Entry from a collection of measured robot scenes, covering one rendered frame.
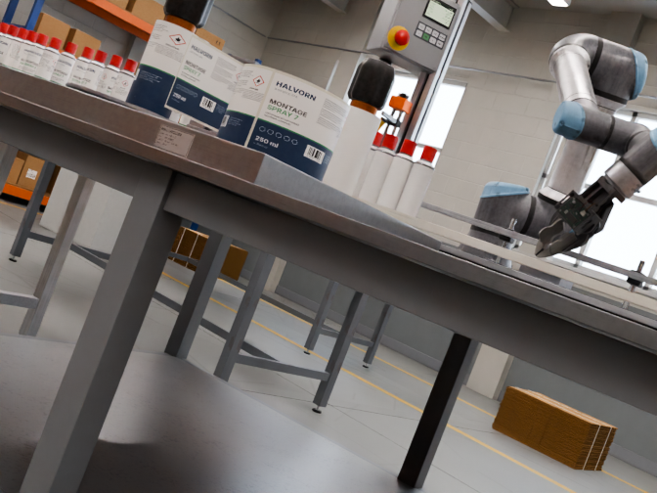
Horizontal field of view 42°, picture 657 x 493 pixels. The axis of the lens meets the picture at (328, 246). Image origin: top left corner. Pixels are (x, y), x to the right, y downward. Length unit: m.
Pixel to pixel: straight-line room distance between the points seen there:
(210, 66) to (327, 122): 0.36
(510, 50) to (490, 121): 0.76
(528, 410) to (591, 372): 5.01
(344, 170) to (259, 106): 0.37
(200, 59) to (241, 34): 9.55
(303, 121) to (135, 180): 0.29
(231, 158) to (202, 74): 0.44
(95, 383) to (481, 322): 0.61
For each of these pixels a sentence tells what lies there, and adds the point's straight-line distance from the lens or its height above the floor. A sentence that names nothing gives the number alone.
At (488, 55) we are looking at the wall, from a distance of 9.09.
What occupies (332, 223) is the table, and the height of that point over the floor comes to 0.82.
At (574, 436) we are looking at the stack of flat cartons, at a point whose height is 0.19.
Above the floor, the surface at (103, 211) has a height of 0.34.
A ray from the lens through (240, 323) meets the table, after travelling 3.64.
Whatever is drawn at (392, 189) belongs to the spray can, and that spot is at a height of 0.96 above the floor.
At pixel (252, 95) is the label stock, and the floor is 0.97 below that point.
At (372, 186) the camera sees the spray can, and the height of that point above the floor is 0.95.
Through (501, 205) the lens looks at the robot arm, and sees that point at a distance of 2.22.
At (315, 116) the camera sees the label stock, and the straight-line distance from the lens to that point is 1.42.
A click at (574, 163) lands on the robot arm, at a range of 2.25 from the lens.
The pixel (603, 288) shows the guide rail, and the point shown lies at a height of 0.90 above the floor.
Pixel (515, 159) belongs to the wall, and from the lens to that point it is 8.43.
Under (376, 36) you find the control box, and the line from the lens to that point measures 2.21.
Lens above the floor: 0.79
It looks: level
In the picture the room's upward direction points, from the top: 21 degrees clockwise
